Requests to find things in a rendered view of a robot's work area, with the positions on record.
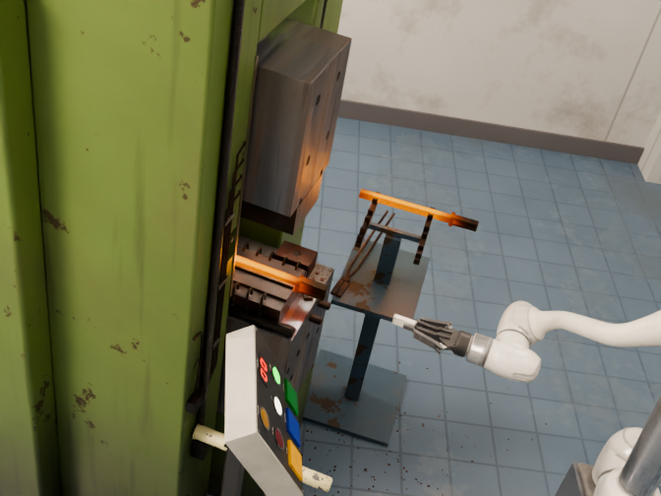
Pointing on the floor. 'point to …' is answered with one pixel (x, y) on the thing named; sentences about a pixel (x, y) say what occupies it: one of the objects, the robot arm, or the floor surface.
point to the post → (233, 475)
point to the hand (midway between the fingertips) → (404, 322)
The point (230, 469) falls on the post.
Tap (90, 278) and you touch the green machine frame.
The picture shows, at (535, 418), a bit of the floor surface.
